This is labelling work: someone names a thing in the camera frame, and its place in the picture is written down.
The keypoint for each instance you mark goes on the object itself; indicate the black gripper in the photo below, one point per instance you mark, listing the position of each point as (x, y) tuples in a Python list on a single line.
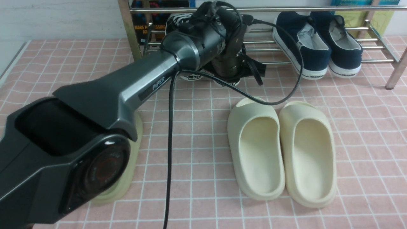
[(210, 41)]

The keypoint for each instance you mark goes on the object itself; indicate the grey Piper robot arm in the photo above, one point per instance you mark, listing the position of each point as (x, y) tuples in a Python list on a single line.
[(60, 152)]

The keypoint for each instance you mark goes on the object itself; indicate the left navy slip-on shoe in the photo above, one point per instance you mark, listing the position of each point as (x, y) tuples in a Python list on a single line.
[(302, 43)]

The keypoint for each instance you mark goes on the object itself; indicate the navy slip-on shoe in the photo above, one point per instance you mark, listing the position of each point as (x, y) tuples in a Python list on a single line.
[(302, 43), (346, 51)]

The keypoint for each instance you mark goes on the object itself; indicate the right navy slip-on shoe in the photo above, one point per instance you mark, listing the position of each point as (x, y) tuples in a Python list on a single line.
[(346, 51)]

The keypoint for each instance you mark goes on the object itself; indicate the left cream slide slipper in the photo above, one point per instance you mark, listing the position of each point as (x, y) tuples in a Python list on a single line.
[(253, 134)]

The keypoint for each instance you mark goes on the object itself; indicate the cream slide slipper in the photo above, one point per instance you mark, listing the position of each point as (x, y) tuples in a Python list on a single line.
[(308, 150), (253, 134)]

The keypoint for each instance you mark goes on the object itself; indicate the right cream slide slipper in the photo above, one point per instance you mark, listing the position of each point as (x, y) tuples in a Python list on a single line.
[(308, 150)]

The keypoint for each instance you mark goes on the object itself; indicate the black book with orange text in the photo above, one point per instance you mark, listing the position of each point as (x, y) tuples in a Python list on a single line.
[(158, 20)]

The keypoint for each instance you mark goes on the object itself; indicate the yellow-green book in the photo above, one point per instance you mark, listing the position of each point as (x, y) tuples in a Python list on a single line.
[(379, 21)]

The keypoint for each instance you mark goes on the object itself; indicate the right green slide slipper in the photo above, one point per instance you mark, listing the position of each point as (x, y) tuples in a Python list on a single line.
[(120, 188)]

